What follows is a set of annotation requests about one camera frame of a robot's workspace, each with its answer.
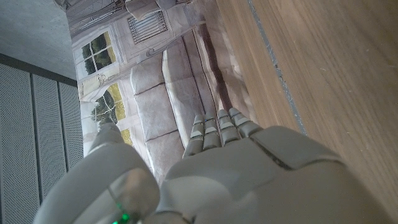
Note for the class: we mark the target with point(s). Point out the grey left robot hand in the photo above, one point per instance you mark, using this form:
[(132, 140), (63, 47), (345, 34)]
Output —
[(242, 180)]

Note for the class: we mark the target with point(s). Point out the grey tape rectangle outline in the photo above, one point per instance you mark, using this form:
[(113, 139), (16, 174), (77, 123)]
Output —
[(277, 67)]

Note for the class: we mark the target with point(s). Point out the printed sofa room backdrop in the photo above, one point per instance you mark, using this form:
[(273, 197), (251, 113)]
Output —
[(161, 87)]

